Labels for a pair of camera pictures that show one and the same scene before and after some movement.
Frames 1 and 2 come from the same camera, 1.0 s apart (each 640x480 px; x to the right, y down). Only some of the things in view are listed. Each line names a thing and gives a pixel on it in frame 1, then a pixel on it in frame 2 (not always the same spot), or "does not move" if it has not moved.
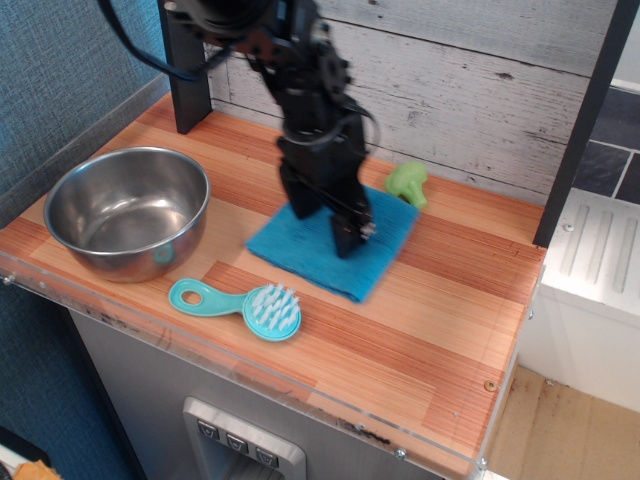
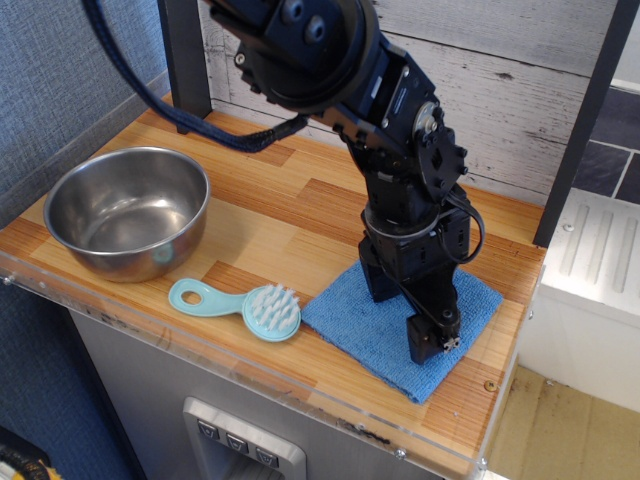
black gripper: [329, 151] → [422, 248]
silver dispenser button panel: [223, 446] does not move
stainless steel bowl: [131, 214] does not move
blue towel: [307, 248] → [374, 338]
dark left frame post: [188, 81] does not move
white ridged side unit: [583, 330] does not move
